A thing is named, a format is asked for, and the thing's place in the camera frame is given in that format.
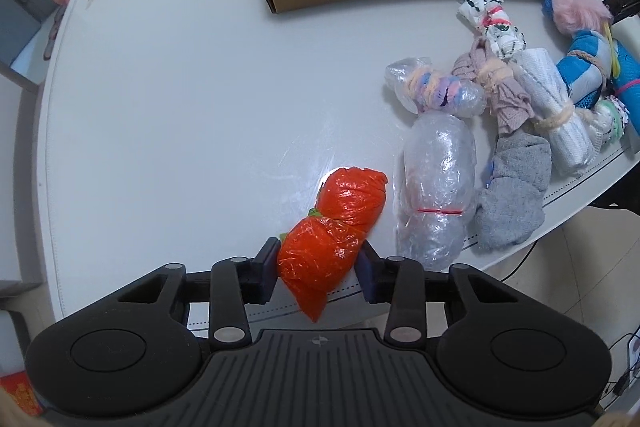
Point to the blue cloth bundle pink band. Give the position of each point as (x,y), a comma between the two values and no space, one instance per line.
(630,72)

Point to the white ribbed sock bundle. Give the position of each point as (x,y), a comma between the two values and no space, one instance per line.
(555,107)

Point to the white bundle teal band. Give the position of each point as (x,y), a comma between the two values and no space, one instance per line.
(610,119)

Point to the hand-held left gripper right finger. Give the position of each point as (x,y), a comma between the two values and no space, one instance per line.
(367,273)

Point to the pink fluffy pompom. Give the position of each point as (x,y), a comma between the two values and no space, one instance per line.
(580,9)

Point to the blue white sock bundle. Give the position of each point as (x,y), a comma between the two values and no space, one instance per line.
(585,69)

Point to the clear plastic bundle red band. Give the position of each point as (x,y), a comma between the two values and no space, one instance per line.
(435,172)

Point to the red paper packet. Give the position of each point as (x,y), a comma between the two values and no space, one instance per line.
(20,394)

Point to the pastel sock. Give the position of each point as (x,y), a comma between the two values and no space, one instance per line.
(435,89)

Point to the orange plastic bag bundle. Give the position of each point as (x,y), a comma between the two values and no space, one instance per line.
(330,252)

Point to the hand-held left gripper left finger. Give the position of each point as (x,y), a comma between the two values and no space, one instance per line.
(270,268)

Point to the grey sock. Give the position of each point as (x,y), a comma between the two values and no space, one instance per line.
(510,197)

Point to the white patterned sock bundle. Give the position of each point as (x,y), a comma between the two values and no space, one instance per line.
(500,32)

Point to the mauve sock bundle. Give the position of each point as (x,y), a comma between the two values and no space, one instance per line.
(505,102)

